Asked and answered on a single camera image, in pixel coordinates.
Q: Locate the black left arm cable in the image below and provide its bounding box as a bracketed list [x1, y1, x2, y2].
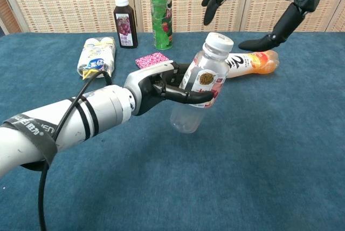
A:
[37, 70, 113, 231]

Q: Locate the woven bamboo screen panel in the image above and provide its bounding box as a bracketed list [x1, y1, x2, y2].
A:
[326, 0, 345, 32]
[0, 0, 134, 33]
[136, 0, 247, 33]
[239, 0, 340, 32]

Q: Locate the pink patterned packet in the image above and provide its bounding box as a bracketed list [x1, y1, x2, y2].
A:
[135, 51, 170, 70]

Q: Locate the dark grape juice bottle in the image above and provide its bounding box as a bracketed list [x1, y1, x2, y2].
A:
[113, 0, 139, 49]

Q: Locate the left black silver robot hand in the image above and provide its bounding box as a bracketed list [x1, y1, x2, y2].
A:
[123, 60, 215, 117]

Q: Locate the blue felt table mat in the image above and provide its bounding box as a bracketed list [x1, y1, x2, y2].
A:
[0, 31, 345, 231]

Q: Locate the clear water bottle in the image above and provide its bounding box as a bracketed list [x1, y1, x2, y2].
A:
[169, 32, 234, 134]

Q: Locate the white yellow snack pack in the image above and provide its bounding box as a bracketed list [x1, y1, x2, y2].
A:
[77, 36, 116, 80]

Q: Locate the green chips can red lid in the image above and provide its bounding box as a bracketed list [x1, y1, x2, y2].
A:
[149, 0, 173, 51]

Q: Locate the orange juice bottle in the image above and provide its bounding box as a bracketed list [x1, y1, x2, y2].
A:
[225, 50, 279, 78]

